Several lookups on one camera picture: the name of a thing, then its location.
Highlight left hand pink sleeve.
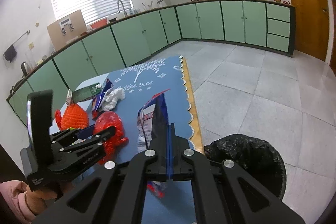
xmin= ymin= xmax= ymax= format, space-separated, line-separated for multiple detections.
xmin=0 ymin=179 xmax=74 ymax=224

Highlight red plastic bag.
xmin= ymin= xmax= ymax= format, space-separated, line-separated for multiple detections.
xmin=93 ymin=111 xmax=129 ymax=165

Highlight steel kitchen faucet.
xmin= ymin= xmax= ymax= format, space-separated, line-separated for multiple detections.
xmin=117 ymin=0 xmax=127 ymax=17

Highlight orange foam fruit net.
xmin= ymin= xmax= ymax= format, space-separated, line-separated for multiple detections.
xmin=55 ymin=104 xmax=89 ymax=131

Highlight metal towel rail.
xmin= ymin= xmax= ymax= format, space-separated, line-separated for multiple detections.
xmin=8 ymin=30 xmax=30 ymax=49

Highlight blue white red wrapper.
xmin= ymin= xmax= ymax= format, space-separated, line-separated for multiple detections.
xmin=136 ymin=93 xmax=169 ymax=199

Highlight brown wooden door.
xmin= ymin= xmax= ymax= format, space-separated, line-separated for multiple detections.
xmin=291 ymin=0 xmax=329 ymax=61

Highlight green silver snack wrapper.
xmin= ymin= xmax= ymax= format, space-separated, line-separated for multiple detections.
xmin=66 ymin=83 xmax=103 ymax=106

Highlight blue tree-print tablecloth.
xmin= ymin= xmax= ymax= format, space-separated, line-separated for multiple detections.
xmin=49 ymin=55 xmax=206 ymax=224

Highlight steel electric kettle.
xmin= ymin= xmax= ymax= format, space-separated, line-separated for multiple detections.
xmin=21 ymin=61 xmax=31 ymax=77

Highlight blue red snack bag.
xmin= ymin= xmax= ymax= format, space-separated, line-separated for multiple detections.
xmin=92 ymin=79 xmax=113 ymax=112

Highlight black lined trash bin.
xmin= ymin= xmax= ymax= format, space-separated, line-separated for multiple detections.
xmin=204 ymin=134 xmax=286 ymax=200

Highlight red plastic basin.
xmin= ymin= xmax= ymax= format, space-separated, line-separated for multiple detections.
xmin=90 ymin=18 xmax=108 ymax=29

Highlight green lower kitchen cabinets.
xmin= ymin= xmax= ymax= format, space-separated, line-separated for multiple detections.
xmin=7 ymin=0 xmax=295 ymax=122

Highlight brown cardboard box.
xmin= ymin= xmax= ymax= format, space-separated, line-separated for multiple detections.
xmin=47 ymin=10 xmax=87 ymax=51

